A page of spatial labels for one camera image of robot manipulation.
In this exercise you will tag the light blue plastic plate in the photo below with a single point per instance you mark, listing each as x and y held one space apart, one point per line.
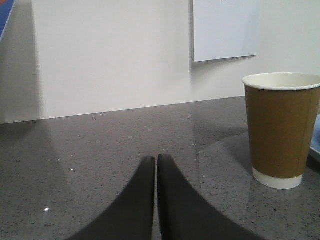
315 141

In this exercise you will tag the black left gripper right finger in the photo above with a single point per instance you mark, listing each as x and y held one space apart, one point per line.
185 215

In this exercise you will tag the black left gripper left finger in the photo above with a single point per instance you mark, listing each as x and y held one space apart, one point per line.
130 216

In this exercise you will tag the grey stone countertop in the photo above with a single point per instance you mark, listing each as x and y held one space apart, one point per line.
58 175

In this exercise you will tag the blue orange object edge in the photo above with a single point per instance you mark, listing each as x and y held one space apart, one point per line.
6 7

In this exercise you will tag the white paper sheet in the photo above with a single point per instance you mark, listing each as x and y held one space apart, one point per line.
224 29

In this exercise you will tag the brown paper cup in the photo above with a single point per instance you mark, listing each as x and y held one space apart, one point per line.
281 113

